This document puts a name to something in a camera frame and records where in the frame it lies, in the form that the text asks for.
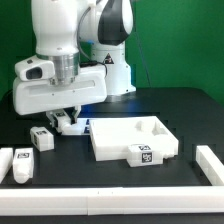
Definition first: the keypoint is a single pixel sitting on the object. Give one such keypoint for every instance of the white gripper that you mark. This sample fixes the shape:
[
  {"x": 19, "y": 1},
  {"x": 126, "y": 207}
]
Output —
[{"x": 40, "y": 96}]

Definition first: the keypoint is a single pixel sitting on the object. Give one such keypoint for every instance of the white square table top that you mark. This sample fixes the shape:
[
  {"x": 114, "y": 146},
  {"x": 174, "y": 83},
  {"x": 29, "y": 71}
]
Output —
[{"x": 111, "y": 137}]

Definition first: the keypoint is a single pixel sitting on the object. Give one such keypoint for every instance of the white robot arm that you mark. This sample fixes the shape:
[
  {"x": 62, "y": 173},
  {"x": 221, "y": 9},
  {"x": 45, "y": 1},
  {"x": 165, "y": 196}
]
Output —
[{"x": 79, "y": 60}]

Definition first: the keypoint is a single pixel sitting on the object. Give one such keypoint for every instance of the white tag sheet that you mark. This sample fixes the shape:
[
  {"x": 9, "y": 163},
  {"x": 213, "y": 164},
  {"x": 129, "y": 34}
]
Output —
[{"x": 82, "y": 127}]

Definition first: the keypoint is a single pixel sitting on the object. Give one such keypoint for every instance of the white block left edge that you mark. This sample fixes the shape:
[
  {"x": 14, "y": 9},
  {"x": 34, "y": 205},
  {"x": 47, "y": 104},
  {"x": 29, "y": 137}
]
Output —
[{"x": 6, "y": 158}]

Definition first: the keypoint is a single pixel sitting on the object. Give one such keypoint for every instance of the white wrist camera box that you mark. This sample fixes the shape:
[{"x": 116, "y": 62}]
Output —
[{"x": 34, "y": 68}]

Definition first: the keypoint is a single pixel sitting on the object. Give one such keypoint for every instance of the white front rail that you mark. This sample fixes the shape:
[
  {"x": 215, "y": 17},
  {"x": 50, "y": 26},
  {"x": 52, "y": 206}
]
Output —
[{"x": 108, "y": 201}]

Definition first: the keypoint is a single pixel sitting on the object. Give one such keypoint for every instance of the white rail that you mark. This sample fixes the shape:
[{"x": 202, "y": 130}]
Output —
[
  {"x": 108, "y": 201},
  {"x": 211, "y": 166}
]

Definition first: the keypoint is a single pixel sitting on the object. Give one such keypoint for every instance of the white right rail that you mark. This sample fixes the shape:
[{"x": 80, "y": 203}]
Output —
[{"x": 211, "y": 166}]

